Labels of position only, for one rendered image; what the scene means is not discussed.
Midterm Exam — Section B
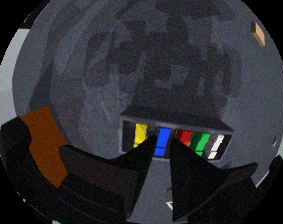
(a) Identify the blue fuse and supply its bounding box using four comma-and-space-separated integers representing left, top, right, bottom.
154, 125, 170, 156

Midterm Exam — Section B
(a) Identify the red fuse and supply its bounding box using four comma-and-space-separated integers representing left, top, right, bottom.
176, 129, 192, 145

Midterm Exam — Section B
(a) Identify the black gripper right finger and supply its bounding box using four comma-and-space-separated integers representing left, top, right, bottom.
169, 137, 258, 222

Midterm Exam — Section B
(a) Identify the yellow fuse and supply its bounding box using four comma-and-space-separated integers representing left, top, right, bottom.
133, 123, 148, 148

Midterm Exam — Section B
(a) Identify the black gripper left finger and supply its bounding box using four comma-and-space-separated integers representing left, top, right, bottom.
59, 135, 157, 220

